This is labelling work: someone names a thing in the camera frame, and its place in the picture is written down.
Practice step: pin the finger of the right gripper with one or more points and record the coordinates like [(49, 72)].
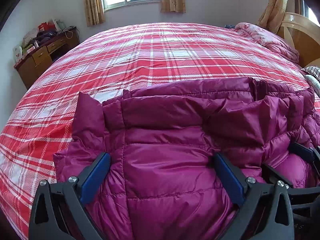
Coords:
[(303, 152)]

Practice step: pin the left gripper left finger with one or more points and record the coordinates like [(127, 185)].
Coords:
[(58, 210)]

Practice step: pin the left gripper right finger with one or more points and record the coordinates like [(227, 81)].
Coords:
[(245, 193)]

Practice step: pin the magenta puffer down jacket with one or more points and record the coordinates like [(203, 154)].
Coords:
[(161, 139)]

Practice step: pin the pile of clothes on desk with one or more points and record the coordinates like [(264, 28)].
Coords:
[(39, 36)]

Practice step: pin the striped pillow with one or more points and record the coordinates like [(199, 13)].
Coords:
[(314, 71)]

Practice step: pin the pink floral folded quilt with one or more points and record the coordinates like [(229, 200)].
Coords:
[(270, 41)]

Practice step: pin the cream wooden headboard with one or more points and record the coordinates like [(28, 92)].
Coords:
[(302, 34)]

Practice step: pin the beige side window curtain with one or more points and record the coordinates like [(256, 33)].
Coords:
[(273, 15)]

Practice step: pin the side window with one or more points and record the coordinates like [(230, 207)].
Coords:
[(303, 9)]

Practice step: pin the brown wooden desk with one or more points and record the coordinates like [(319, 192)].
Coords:
[(34, 64)]

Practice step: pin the red plaid bed sheet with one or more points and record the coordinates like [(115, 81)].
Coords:
[(103, 66)]

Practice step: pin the white packet on desk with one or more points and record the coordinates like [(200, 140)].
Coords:
[(18, 53)]

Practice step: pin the red bag on desk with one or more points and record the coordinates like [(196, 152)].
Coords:
[(46, 26)]

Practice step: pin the left beige window curtain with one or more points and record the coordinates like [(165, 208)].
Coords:
[(94, 12)]

